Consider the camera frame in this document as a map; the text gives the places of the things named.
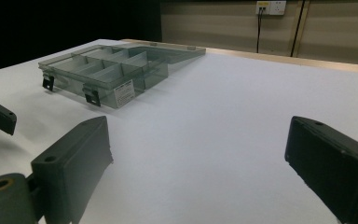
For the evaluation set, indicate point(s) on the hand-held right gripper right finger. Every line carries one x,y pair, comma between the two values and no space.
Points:
335,168

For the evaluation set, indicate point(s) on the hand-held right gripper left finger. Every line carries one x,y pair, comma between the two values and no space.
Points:
71,171

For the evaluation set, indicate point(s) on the transparent grey compartment box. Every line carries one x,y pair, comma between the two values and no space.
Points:
105,73

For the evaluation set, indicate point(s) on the dark curtain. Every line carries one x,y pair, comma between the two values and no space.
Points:
59,21

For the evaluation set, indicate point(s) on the white board sheet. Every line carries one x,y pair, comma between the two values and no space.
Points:
214,124

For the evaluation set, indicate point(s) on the white wall socket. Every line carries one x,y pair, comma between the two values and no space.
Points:
275,7

